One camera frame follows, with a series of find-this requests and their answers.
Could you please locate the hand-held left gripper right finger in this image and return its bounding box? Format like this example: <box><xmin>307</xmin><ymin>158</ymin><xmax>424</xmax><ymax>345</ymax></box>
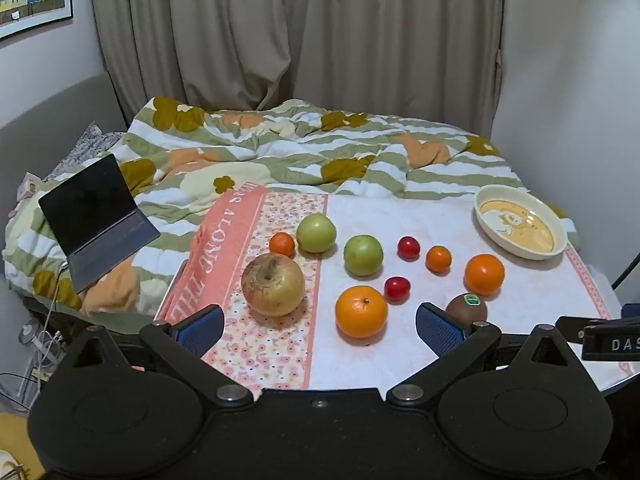
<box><xmin>386</xmin><ymin>302</ymin><xmax>597</xmax><ymax>408</ymax></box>

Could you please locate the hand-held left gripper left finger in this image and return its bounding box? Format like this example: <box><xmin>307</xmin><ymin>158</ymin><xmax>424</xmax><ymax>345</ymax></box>
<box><xmin>55</xmin><ymin>306</ymin><xmax>253</xmax><ymax>407</ymax></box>

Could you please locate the brown kiwi with sticker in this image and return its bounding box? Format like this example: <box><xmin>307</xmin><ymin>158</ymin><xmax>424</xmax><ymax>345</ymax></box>
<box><xmin>445</xmin><ymin>292</ymin><xmax>488</xmax><ymax>328</ymax></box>

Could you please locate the small tangerine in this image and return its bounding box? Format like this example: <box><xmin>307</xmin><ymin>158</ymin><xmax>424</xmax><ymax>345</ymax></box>
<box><xmin>269</xmin><ymin>232</ymin><xmax>296</xmax><ymax>257</ymax></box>
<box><xmin>425</xmin><ymin>245</ymin><xmax>453</xmax><ymax>274</ymax></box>

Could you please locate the medium orange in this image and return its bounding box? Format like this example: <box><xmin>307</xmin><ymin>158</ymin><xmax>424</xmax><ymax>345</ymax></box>
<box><xmin>464</xmin><ymin>254</ymin><xmax>506</xmax><ymax>296</ymax></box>

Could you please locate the large orange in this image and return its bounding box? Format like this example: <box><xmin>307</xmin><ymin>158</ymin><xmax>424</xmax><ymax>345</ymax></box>
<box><xmin>335</xmin><ymin>285</ymin><xmax>389</xmax><ymax>339</ymax></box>

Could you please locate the cream printed plate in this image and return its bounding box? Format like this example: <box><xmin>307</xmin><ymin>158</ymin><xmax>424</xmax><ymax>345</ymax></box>
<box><xmin>474</xmin><ymin>184</ymin><xmax>569</xmax><ymax>261</ymax></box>

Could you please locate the pink floral mat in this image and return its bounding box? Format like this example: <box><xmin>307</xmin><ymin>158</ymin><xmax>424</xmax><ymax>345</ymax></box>
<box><xmin>155</xmin><ymin>182</ymin><xmax>636</xmax><ymax>392</ymax></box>

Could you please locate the red cherry tomato lower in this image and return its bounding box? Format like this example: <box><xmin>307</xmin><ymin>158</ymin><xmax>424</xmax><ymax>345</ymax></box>
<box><xmin>384</xmin><ymin>276</ymin><xmax>412</xmax><ymax>304</ymax></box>

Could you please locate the green apple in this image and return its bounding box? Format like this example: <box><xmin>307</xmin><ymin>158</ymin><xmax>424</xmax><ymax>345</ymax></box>
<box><xmin>296</xmin><ymin>213</ymin><xmax>337</xmax><ymax>254</ymax></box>
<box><xmin>343</xmin><ymin>234</ymin><xmax>385</xmax><ymax>277</ymax></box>

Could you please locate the grey laptop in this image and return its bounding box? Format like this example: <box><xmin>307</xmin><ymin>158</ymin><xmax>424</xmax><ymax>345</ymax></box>
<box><xmin>38</xmin><ymin>153</ymin><xmax>161</xmax><ymax>295</ymax></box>

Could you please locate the green striped floral quilt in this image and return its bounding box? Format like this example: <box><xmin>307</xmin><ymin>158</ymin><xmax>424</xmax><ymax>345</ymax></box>
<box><xmin>2</xmin><ymin>96</ymin><xmax>581</xmax><ymax>318</ymax></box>

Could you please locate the grey patterned pillow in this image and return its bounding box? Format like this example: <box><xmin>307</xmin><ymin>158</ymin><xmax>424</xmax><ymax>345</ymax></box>
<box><xmin>45</xmin><ymin>121</ymin><xmax>126</xmax><ymax>181</ymax></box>

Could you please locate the small paper box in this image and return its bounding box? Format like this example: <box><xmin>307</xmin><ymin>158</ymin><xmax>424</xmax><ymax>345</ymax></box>
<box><xmin>17</xmin><ymin>172</ymin><xmax>46</xmax><ymax>203</ymax></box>

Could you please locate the grey headboard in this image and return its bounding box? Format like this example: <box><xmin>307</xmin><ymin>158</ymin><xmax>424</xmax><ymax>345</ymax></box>
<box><xmin>0</xmin><ymin>72</ymin><xmax>128</xmax><ymax>196</ymax></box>

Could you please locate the beige curtain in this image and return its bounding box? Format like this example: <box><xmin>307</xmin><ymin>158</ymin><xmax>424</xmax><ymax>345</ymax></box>
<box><xmin>90</xmin><ymin>0</ymin><xmax>506</xmax><ymax>133</ymax></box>

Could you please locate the black cable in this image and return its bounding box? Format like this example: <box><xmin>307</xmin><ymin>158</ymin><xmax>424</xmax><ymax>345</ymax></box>
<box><xmin>611</xmin><ymin>252</ymin><xmax>640</xmax><ymax>291</ymax></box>

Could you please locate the white charger cable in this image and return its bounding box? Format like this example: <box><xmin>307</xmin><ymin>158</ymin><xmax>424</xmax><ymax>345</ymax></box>
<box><xmin>47</xmin><ymin>260</ymin><xmax>71</xmax><ymax>341</ymax></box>

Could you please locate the tangle of white cables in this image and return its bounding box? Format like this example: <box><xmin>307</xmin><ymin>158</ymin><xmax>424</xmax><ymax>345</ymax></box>
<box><xmin>17</xmin><ymin>322</ymin><xmax>66</xmax><ymax>376</ymax></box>

